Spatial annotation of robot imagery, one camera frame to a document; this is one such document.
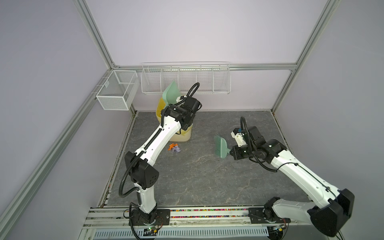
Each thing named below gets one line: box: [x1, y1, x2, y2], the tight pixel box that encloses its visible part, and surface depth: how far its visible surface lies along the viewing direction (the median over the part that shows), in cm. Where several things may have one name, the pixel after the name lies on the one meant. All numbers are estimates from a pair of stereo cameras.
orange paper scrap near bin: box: [167, 143, 179, 151], surface depth 101 cm
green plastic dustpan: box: [162, 80, 181, 107], surface depth 77 cm
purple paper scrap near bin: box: [172, 145, 181, 153], surface depth 98 cm
